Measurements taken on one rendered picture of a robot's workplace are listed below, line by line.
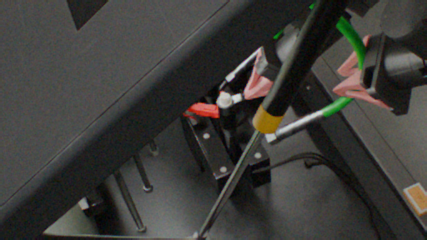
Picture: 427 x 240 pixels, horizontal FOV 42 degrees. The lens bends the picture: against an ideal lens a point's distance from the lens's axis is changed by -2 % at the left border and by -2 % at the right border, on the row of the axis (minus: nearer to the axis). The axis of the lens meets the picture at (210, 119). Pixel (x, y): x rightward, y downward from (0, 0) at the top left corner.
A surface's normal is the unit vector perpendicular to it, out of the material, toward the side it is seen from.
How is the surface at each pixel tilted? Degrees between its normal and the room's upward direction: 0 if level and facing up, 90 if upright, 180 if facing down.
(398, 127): 0
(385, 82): 49
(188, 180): 0
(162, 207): 0
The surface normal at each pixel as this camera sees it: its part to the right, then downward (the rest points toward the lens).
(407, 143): -0.11, -0.62
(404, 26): -0.80, -0.34
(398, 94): 0.57, -0.14
